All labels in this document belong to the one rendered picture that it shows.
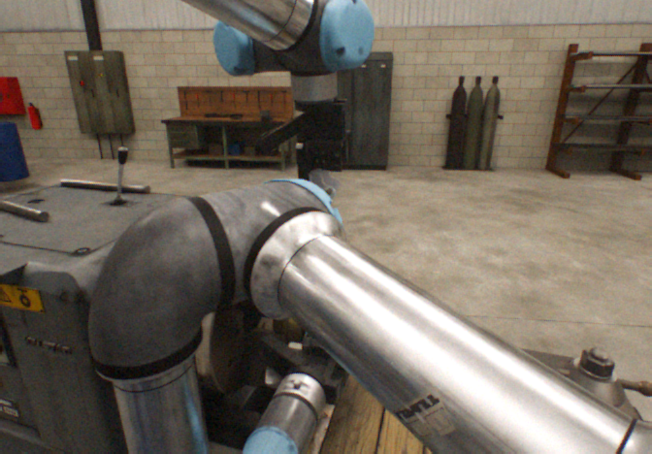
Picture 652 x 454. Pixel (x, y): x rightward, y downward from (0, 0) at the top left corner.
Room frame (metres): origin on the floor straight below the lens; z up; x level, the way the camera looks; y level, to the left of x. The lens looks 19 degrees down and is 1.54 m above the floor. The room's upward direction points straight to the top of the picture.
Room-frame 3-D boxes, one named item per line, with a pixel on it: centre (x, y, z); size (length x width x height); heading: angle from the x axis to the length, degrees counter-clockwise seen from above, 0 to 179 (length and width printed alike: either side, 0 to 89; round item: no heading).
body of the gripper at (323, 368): (0.52, 0.01, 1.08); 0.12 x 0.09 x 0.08; 163
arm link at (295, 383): (0.45, 0.04, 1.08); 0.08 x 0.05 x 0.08; 73
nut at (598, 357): (0.43, -0.38, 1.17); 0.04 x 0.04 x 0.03
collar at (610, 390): (0.43, -0.38, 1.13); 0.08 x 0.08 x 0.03
